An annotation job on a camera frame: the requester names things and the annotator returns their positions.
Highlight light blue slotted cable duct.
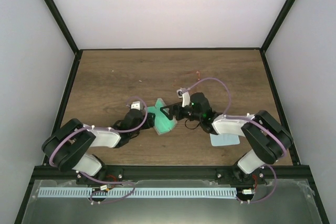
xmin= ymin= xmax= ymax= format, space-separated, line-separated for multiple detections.
xmin=37 ymin=187 xmax=237 ymax=199

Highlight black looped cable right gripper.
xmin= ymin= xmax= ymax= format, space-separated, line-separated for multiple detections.
xmin=185 ymin=119 xmax=203 ymax=131

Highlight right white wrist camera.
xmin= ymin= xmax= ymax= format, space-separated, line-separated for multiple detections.
xmin=176 ymin=88 xmax=191 ymax=108

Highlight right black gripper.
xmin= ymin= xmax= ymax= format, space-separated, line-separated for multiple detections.
xmin=161 ymin=102 xmax=202 ymax=122

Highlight light blue cleaning cloth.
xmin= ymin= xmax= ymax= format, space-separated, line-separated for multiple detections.
xmin=210 ymin=134 xmax=240 ymax=147

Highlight black looped cable gripper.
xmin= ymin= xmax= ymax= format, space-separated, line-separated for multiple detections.
xmin=185 ymin=119 xmax=203 ymax=131
xmin=119 ymin=131 xmax=141 ymax=143

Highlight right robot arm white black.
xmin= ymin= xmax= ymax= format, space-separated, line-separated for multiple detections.
xmin=160 ymin=92 xmax=293 ymax=184

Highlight black aluminium frame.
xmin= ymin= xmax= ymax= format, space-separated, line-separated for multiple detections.
xmin=14 ymin=0 xmax=330 ymax=224

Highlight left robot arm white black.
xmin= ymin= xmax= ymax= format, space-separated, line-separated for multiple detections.
xmin=41 ymin=109 xmax=155 ymax=184

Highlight grey glasses case green inside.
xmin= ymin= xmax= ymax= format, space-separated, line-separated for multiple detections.
xmin=148 ymin=98 xmax=177 ymax=135

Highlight black looped cable left gripper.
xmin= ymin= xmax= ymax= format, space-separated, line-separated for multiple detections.
xmin=119 ymin=131 xmax=141 ymax=143

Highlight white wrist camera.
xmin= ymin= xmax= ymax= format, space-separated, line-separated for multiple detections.
xmin=130 ymin=101 xmax=143 ymax=111
xmin=176 ymin=88 xmax=191 ymax=108

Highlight pink transparent sunglasses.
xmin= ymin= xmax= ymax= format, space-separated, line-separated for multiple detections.
xmin=172 ymin=70 xmax=200 ymax=87

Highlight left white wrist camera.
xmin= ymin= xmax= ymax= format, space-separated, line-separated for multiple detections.
xmin=130 ymin=101 xmax=143 ymax=111

